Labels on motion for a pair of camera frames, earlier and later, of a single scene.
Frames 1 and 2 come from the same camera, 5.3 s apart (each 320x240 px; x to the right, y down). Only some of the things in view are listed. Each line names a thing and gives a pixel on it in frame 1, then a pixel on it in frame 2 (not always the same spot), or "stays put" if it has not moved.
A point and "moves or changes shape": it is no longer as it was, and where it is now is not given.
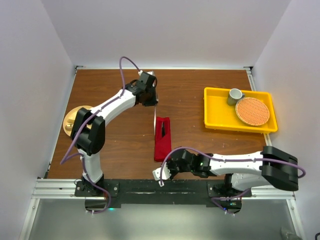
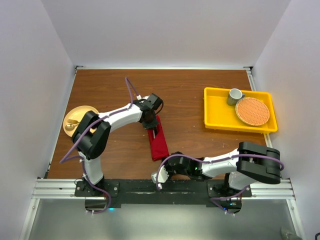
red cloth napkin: (162, 144) moves or changes shape
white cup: (233, 95) stays put
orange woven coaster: (252, 111) stays put
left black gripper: (153, 101) → (152, 125)
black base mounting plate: (171, 193) stays put
